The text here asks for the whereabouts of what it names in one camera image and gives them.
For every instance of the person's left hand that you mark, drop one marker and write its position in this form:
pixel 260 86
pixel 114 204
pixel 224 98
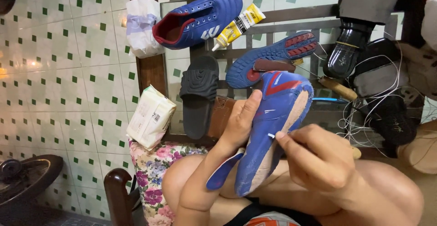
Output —
pixel 239 123

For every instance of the person's right hand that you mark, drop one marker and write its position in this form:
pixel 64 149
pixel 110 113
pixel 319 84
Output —
pixel 324 164

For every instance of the blue worn shoe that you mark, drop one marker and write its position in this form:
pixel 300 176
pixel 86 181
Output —
pixel 280 116

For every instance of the brown leather sandal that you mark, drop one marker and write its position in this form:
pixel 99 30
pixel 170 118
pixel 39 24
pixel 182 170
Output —
pixel 220 116

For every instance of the person's right leg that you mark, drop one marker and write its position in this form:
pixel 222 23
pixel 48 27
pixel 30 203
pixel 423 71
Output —
pixel 300 195

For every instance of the person's leg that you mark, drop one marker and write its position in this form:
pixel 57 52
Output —
pixel 300 195
pixel 174 181

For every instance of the tangle of white thread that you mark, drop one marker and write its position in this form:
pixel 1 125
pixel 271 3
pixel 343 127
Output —
pixel 342 123

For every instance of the black rubber slide sandal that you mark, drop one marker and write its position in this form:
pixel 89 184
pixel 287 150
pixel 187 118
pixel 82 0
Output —
pixel 199 93

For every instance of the blue shoe insole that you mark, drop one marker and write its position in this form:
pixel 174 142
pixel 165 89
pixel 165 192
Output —
pixel 223 171

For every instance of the blue flat strip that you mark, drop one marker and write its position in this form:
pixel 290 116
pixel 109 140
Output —
pixel 329 100

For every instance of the blue rubber shoe sole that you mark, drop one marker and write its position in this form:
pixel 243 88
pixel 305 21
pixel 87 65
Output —
pixel 269 53

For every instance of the orange white shirt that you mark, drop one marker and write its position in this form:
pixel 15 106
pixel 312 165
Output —
pixel 269 221

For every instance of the matte black shoe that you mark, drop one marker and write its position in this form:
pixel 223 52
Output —
pixel 392 123

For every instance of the black shorts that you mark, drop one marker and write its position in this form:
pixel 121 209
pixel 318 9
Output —
pixel 252 212

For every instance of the person's left leg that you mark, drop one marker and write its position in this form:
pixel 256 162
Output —
pixel 174 181

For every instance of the white tissue packet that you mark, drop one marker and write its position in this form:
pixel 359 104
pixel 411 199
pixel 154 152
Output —
pixel 150 118

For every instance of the yellow glue tube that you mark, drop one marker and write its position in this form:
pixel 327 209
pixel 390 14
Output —
pixel 239 26

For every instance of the glass-top wooden table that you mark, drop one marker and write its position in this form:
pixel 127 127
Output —
pixel 150 72

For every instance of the floral cushion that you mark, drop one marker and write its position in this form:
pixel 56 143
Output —
pixel 153 185

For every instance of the blue sports shoe red lining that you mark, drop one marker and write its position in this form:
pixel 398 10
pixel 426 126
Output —
pixel 201 21

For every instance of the glossy black dress shoe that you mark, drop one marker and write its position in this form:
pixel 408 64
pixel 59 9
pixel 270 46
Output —
pixel 344 55

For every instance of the white plastic bag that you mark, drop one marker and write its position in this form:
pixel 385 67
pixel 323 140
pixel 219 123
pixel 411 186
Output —
pixel 141 28

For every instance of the heap of pale shoe parts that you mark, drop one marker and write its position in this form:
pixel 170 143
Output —
pixel 428 24

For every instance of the black round fan base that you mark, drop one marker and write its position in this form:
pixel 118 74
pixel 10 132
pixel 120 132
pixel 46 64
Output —
pixel 27 178

